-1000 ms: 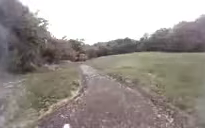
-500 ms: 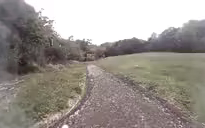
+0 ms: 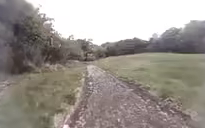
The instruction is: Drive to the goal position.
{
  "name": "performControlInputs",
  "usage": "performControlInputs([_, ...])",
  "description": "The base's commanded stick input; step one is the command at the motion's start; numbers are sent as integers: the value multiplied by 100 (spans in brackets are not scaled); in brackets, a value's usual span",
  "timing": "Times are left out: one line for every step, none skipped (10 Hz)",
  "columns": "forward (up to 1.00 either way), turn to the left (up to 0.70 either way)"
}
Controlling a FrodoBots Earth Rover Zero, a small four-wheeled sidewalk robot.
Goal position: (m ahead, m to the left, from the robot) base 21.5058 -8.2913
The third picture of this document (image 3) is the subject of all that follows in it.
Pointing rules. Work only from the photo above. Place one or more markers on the grass field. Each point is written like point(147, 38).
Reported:
point(163, 71)

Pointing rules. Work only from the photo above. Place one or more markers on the grey gravel path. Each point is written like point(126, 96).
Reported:
point(105, 100)

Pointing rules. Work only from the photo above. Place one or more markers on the row of trees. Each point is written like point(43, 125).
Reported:
point(20, 40)
point(170, 41)

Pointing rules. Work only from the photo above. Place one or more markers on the grass verge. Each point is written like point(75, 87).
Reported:
point(40, 96)

